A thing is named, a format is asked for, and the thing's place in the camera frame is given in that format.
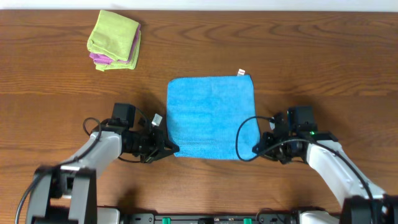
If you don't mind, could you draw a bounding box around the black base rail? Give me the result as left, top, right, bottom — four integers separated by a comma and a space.
119, 212, 300, 224

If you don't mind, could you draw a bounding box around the green folded cloth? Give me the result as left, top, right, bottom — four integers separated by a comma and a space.
87, 10, 140, 61
95, 32, 141, 72

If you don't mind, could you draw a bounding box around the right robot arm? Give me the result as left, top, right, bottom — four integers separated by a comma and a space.
253, 111, 397, 223

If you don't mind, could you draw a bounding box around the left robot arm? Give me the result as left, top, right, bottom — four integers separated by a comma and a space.
25, 125, 179, 223

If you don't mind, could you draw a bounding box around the blue microfiber cloth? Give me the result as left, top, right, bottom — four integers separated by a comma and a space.
166, 75, 260, 160

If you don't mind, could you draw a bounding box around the green folded cloth top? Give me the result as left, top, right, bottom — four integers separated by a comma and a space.
87, 10, 140, 61

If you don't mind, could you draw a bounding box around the purple folded cloth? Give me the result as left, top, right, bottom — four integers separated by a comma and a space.
90, 24, 141, 67

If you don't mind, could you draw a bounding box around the green folded cloth bottom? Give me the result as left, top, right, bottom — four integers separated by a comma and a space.
95, 32, 141, 72

